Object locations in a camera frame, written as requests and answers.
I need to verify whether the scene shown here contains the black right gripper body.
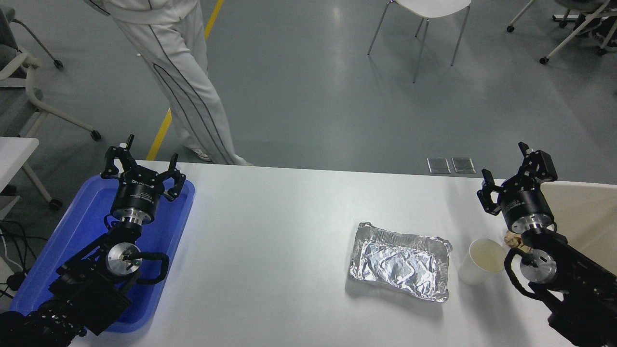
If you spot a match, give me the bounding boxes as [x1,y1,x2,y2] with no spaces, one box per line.
[499,179,554,227]

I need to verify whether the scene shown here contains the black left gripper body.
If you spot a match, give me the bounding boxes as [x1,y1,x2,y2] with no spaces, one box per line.
[111,170,167,217]

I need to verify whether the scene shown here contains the white paper cup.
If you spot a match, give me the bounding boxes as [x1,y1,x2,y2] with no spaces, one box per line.
[458,239,508,286]

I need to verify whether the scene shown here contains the crumpled tan paper ball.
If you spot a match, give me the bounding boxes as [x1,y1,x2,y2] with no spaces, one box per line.
[504,230,531,254]

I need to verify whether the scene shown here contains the large pale bin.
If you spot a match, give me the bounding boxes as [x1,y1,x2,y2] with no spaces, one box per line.
[545,181,617,275]

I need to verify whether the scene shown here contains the blue plastic tray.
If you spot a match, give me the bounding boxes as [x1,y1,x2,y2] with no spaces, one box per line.
[10,174,196,334]

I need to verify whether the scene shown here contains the white side table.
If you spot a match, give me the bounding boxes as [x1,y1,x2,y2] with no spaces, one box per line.
[0,137,63,210]

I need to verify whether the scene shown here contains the standing person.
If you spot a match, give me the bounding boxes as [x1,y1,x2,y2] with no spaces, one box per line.
[84,0,254,166]

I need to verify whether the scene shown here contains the crumpled foil tray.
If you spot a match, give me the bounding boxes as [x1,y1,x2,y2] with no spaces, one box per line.
[348,222,454,303]

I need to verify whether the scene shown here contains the grey office chair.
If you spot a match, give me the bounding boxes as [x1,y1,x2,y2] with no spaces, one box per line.
[0,5,102,141]

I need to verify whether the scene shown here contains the seated person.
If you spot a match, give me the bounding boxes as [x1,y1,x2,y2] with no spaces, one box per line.
[574,12,617,49]

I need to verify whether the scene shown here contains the white chair with metal legs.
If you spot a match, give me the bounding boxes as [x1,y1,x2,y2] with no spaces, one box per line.
[367,0,472,83]

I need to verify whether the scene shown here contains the black floor cables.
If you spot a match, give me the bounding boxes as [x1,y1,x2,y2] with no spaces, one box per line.
[0,219,49,299]

